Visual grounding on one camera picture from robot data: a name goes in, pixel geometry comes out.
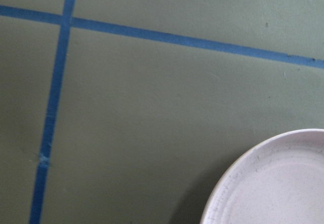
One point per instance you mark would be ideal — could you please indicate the pink plate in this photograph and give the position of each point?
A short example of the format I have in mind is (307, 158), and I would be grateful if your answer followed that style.
(277, 181)

